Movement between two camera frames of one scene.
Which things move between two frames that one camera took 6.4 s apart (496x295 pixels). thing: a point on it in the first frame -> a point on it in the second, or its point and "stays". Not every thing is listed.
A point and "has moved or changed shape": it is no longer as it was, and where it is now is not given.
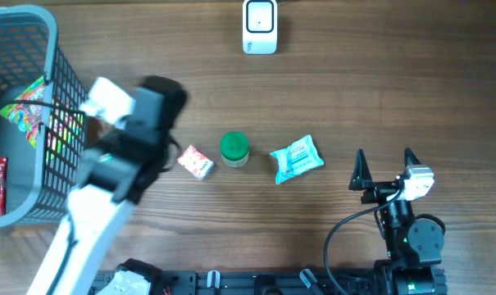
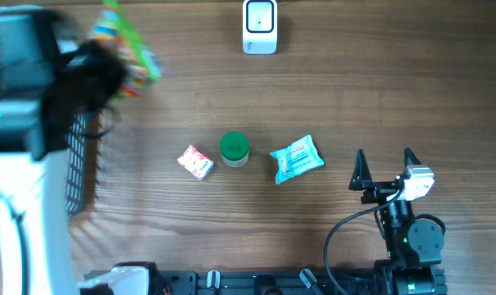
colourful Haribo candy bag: x=27 y=116 has moved or changed shape
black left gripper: x=185 y=101 -> x=97 y=53
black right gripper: x=361 y=179 stays
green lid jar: x=234 y=147 stays
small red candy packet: x=199 y=165 stays
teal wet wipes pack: x=300 y=156 stays
